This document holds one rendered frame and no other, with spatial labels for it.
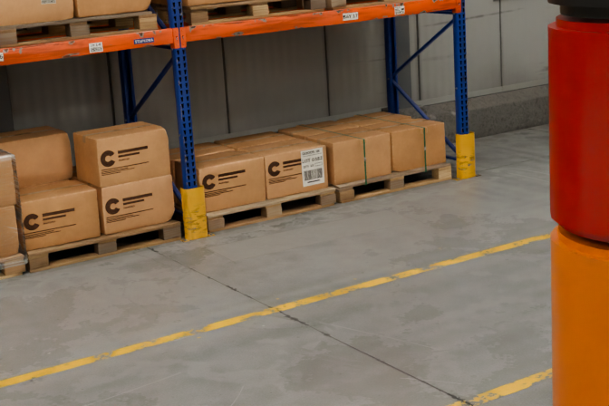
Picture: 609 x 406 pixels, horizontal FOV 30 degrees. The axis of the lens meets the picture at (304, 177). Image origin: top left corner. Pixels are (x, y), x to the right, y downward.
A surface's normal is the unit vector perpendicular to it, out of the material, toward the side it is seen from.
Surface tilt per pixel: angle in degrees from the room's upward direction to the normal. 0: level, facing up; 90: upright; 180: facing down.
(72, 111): 90
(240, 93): 90
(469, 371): 0
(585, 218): 90
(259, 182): 90
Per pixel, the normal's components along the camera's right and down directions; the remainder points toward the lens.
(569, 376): -0.93, 0.14
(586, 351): -0.81, 0.18
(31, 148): 0.55, 0.11
